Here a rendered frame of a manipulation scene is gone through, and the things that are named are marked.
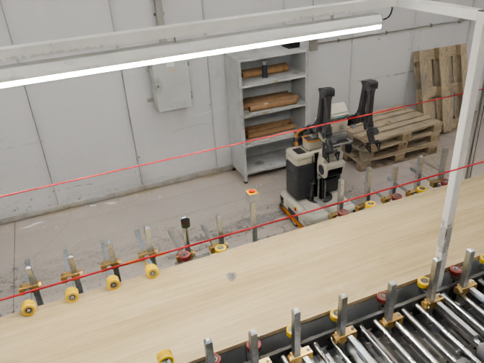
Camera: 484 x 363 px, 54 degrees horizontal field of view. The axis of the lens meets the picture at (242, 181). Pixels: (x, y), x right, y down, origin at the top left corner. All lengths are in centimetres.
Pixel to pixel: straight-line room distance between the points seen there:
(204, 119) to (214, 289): 327
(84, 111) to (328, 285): 356
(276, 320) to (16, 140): 377
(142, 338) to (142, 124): 339
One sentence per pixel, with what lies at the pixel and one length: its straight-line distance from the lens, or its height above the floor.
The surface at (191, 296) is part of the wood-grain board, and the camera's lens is 299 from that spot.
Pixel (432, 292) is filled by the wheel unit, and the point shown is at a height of 93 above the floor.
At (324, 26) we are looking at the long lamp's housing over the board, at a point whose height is 236.
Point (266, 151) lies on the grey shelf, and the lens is 642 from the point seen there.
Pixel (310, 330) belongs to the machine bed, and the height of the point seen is 73.
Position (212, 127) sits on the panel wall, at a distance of 599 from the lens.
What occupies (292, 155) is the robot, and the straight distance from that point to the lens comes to 480.
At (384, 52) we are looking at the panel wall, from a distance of 698.
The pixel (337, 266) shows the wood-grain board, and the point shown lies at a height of 90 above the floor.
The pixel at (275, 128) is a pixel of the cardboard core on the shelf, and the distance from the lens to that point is 601.
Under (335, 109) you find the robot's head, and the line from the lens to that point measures 441.
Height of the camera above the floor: 288
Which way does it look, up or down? 29 degrees down
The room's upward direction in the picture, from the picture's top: 4 degrees counter-clockwise
